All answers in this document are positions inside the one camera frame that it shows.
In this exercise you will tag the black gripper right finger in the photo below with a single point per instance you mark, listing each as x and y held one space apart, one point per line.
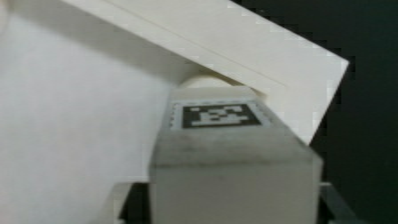
335 212

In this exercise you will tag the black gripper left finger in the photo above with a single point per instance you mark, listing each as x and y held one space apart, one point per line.
136 211

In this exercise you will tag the white table leg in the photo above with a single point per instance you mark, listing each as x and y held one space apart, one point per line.
235 170

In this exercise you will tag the white square tabletop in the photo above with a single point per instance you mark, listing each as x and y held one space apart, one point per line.
97 56

